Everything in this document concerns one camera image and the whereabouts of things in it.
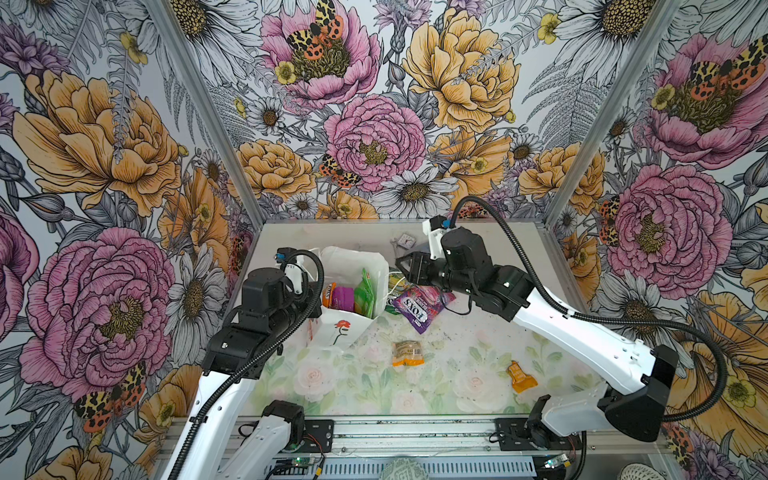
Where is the green Lays chips bag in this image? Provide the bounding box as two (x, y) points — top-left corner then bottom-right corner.
(353, 268), (376, 319)

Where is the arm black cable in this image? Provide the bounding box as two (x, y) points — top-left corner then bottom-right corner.
(167, 248), (326, 480)
(449, 194), (728, 423)

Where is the green Foxs candy bag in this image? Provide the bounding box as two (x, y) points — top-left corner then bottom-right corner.
(385, 270), (412, 316)

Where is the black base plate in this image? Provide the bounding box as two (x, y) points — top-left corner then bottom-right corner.
(488, 417), (582, 452)
(282, 418), (335, 454)

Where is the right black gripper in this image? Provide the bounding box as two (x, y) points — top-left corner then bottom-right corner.
(394, 249), (476, 294)

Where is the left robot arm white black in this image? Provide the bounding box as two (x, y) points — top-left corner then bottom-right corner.
(161, 266), (323, 479)

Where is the purple Lotte gummy bag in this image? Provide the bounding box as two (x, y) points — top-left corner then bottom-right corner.
(331, 286), (355, 312)

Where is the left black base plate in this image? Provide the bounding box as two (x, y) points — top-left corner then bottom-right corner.
(282, 418), (335, 454)

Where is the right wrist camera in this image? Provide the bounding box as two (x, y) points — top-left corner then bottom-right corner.
(422, 215), (450, 260)

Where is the aluminium mounting rail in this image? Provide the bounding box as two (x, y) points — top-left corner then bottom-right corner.
(152, 413), (670, 480)

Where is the purple Foxs berries candy bag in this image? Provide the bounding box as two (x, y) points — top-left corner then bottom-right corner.
(392, 286), (456, 335)

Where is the blue grey glasses case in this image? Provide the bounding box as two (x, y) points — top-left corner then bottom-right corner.
(413, 241), (431, 257)

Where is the orange Foxs candy bag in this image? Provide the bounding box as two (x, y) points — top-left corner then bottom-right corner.
(321, 282), (337, 308)

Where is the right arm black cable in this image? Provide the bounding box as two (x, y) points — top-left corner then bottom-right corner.
(449, 194), (728, 423)

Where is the small square clock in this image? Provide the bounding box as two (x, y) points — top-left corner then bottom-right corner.
(396, 233), (416, 250)

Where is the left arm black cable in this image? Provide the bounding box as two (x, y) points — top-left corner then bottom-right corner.
(167, 248), (326, 480)

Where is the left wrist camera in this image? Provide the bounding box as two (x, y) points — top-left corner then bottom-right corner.
(275, 247), (314, 296)

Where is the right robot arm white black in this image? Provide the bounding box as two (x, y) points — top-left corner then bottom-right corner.
(396, 227), (679, 442)

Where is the small tan snack packet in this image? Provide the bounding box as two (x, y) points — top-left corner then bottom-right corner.
(392, 341), (425, 367)

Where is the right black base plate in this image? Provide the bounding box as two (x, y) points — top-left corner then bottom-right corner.
(488, 417), (582, 452)

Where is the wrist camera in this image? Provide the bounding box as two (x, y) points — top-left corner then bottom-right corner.
(422, 215), (450, 260)
(275, 247), (314, 296)

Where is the white floral paper bag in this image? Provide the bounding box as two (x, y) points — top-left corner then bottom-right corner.
(307, 246), (391, 350)

